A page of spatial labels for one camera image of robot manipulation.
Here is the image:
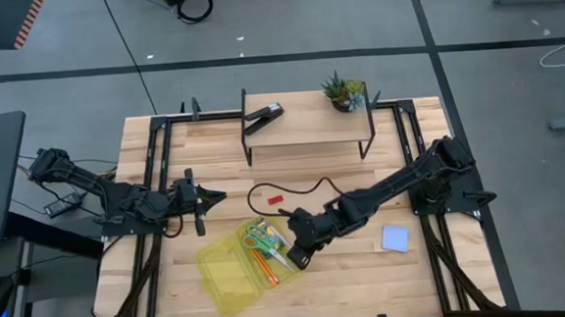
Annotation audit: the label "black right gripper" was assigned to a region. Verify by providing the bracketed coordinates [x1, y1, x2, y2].
[281, 203, 344, 273]

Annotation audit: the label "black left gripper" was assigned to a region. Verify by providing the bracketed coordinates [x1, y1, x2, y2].
[171, 165, 231, 238]

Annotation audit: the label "green-handled scissors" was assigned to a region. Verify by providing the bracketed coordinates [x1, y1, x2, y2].
[240, 220, 297, 277]

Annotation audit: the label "pale blue sticky note pad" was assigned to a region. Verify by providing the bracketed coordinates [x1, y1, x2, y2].
[380, 223, 411, 255]

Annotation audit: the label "yellow translucent plastic case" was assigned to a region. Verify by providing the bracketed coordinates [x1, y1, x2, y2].
[193, 214, 307, 317]

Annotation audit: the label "black stapler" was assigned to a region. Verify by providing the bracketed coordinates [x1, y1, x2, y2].
[241, 101, 286, 137]

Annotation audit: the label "wooden shelf with black legs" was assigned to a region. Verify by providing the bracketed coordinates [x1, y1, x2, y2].
[237, 79, 380, 168]

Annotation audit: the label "potted succulent plant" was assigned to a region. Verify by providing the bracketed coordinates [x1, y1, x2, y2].
[320, 68, 368, 115]

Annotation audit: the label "black power adapter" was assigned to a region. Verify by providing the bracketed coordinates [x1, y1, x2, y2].
[42, 190, 84, 218]

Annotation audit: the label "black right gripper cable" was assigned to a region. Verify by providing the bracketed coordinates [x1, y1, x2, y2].
[244, 176, 349, 221]

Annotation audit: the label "coiled black cable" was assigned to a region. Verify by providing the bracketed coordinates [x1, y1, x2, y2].
[176, 0, 215, 26]

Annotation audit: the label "white cable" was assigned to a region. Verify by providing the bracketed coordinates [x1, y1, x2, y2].
[538, 40, 565, 69]

